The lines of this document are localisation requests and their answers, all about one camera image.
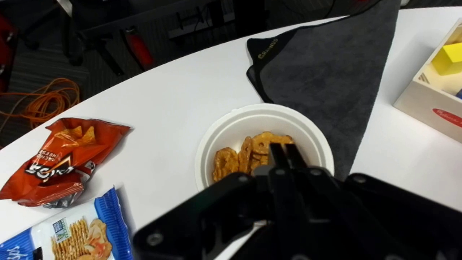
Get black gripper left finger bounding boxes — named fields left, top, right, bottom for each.
left=132, top=142, right=286, bottom=260

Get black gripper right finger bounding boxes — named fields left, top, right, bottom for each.
left=282, top=142, right=462, bottom=260

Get brown pretzel chips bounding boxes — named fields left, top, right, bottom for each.
left=212, top=132, right=296, bottom=184

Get white bowl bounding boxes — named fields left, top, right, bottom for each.
left=194, top=103, right=337, bottom=191

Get blue and white snack bag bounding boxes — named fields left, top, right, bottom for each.
left=0, top=187, right=136, bottom=260

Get open wooden box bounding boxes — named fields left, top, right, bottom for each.
left=393, top=21, right=462, bottom=145

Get dark grey cloth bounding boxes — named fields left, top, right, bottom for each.
left=246, top=0, right=401, bottom=181

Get red chips bag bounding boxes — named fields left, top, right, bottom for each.
left=0, top=118, right=133, bottom=210

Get yellow cube block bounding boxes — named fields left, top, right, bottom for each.
left=430, top=43, right=462, bottom=77

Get orange cable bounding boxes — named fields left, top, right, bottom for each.
left=0, top=77, right=82, bottom=129

